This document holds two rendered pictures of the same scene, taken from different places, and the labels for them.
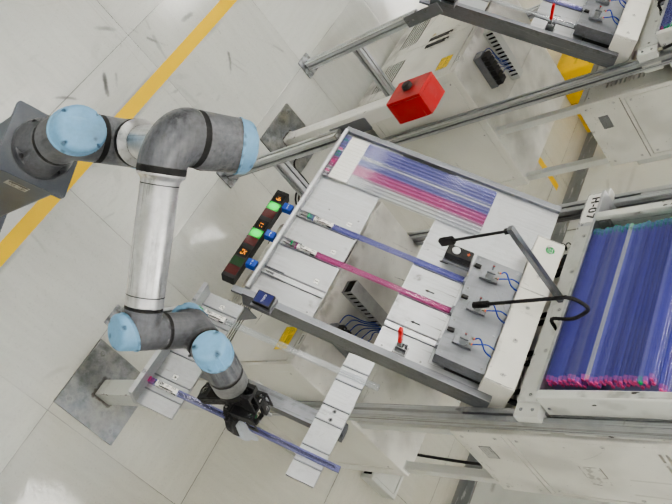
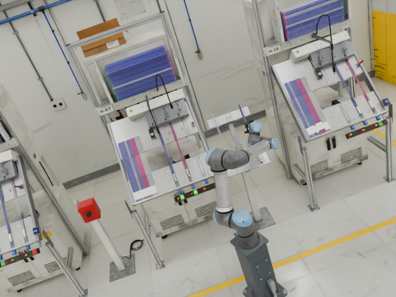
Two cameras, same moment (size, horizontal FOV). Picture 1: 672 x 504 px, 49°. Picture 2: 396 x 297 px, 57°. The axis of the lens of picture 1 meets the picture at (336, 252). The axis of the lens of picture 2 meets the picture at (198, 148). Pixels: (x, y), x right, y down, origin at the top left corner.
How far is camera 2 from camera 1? 1.82 m
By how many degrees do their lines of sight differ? 43
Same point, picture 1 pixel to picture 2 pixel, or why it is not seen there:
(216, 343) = (255, 124)
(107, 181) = (211, 279)
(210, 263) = (193, 240)
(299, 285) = (200, 164)
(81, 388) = (264, 223)
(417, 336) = (185, 124)
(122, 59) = not seen: outside the picture
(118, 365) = not seen: hidden behind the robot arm
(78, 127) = (242, 215)
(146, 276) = (262, 144)
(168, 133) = (237, 155)
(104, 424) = (264, 211)
